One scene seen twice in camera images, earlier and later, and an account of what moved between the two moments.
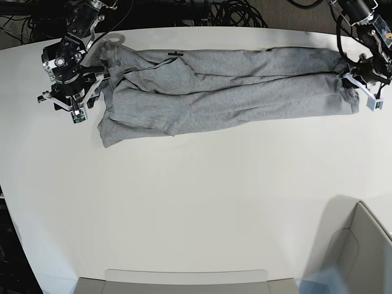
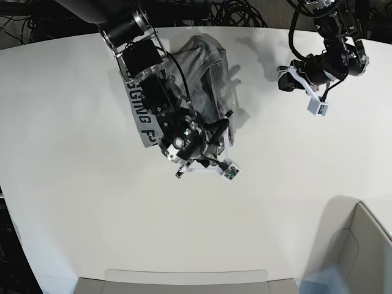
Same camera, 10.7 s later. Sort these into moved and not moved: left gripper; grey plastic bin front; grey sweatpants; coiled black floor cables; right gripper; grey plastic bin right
Moved: left gripper; right gripper; grey sweatpants
Not moved: coiled black floor cables; grey plastic bin right; grey plastic bin front
